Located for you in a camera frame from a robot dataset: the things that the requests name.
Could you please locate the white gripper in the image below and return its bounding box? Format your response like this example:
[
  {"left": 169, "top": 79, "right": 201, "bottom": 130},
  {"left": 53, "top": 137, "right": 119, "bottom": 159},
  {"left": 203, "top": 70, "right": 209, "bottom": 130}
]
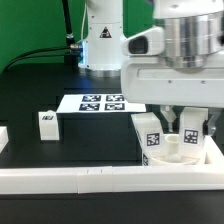
[{"left": 121, "top": 54, "right": 224, "bottom": 135}]

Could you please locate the white round stool seat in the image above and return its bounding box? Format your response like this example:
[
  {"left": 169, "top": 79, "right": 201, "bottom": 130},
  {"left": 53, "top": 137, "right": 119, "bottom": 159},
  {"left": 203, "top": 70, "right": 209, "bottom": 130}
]
[{"left": 142, "top": 134, "right": 206, "bottom": 166}]

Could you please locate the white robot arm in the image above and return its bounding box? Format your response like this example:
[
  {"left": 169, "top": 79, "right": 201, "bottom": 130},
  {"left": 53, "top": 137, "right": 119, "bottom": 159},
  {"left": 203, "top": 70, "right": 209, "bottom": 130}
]
[{"left": 80, "top": 0, "right": 224, "bottom": 134}]

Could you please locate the white front fence bar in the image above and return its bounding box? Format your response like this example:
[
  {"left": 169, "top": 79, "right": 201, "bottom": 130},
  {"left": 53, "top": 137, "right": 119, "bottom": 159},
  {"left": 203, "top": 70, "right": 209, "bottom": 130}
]
[{"left": 0, "top": 165, "right": 224, "bottom": 195}]

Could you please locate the white marker tag sheet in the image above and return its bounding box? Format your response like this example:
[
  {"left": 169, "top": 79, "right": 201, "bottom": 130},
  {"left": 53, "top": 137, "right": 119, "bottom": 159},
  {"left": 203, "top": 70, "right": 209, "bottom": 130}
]
[{"left": 57, "top": 94, "right": 146, "bottom": 113}]

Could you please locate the white left fence bar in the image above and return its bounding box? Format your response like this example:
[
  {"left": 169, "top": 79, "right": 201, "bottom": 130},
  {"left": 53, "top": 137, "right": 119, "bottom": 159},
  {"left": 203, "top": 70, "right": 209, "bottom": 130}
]
[{"left": 0, "top": 126, "right": 9, "bottom": 153}]

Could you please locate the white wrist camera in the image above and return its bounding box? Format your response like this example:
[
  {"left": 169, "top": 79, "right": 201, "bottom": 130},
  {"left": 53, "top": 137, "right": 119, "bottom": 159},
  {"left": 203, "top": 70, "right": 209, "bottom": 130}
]
[{"left": 121, "top": 26, "right": 165, "bottom": 56}]

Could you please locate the black cable bundle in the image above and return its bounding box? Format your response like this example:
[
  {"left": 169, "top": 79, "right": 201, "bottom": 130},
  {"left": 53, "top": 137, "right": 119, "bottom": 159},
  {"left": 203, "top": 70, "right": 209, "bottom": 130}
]
[{"left": 1, "top": 46, "right": 83, "bottom": 73}]

